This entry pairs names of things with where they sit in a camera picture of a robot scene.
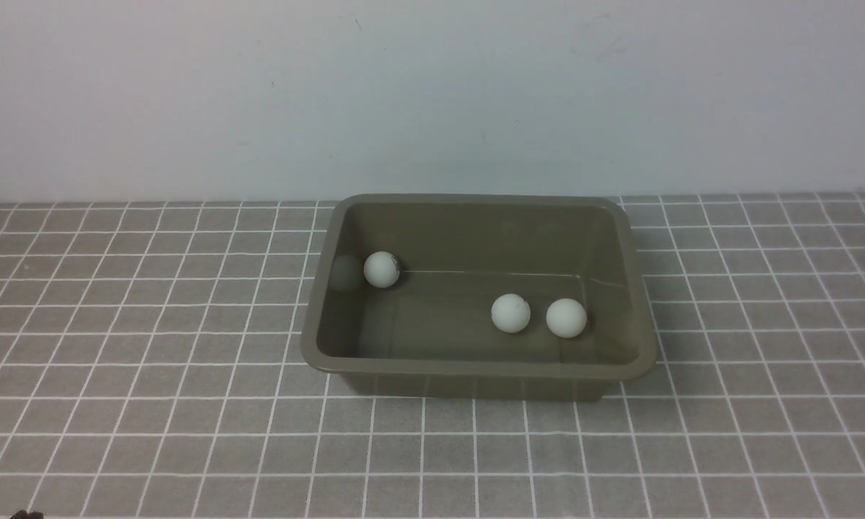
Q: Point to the white ball with black print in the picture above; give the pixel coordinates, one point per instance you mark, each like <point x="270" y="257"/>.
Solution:
<point x="381" y="269"/>

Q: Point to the olive green plastic bin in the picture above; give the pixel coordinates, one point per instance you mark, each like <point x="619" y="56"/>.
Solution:
<point x="431" y="334"/>

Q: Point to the grey checked tablecloth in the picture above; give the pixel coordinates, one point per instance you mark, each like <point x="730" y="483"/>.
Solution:
<point x="149" y="367"/>

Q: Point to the small black object at edge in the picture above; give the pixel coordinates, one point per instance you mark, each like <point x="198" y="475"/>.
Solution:
<point x="27" y="514"/>

